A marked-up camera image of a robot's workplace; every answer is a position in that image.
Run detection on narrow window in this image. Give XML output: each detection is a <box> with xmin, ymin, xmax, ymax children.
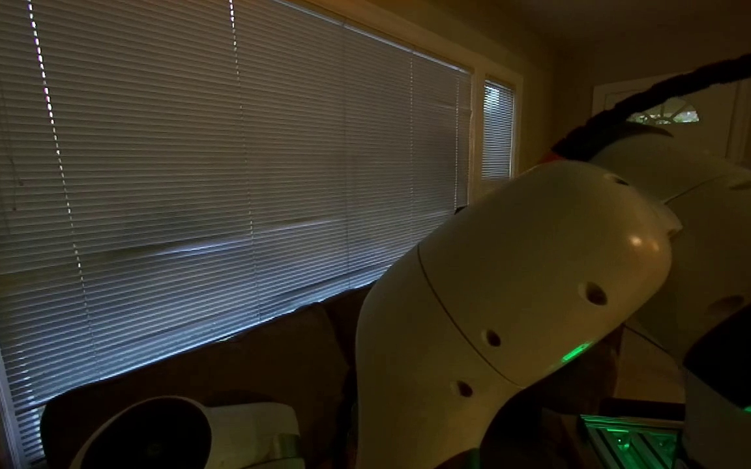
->
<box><xmin>479</xmin><ymin>79</ymin><xmax>517</xmax><ymax>182</ymax></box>

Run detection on brown fabric sofa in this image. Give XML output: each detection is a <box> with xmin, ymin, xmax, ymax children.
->
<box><xmin>39</xmin><ymin>285</ymin><xmax>634</xmax><ymax>469</ymax></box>

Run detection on wide white window blinds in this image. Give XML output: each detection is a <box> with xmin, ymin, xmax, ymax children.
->
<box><xmin>0</xmin><ymin>0</ymin><xmax>474</xmax><ymax>465</ymax></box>

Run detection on green lit robot mounting table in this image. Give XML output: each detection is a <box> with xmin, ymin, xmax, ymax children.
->
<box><xmin>577</xmin><ymin>412</ymin><xmax>690</xmax><ymax>469</ymax></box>

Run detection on white front door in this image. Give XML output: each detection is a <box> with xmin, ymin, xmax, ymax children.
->
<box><xmin>588</xmin><ymin>74</ymin><xmax>751</xmax><ymax>169</ymax></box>

